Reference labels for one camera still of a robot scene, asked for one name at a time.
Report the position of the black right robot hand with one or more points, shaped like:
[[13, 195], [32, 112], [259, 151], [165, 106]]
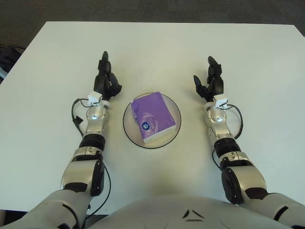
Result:
[[216, 86]]

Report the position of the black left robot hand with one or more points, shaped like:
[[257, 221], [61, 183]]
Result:
[[103, 82]]

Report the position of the purple tissue paper pack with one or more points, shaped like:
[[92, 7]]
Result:
[[155, 112]]

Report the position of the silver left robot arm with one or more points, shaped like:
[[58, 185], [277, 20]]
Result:
[[78, 171]]

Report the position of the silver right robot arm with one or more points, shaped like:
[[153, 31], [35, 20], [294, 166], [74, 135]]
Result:
[[247, 176]]

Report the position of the white plate with black rim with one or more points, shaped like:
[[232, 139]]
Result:
[[128, 130]]

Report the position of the black bag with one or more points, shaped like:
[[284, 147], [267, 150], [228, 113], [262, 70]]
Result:
[[9, 59]]

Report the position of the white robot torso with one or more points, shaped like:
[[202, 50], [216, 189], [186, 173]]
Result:
[[190, 210]]

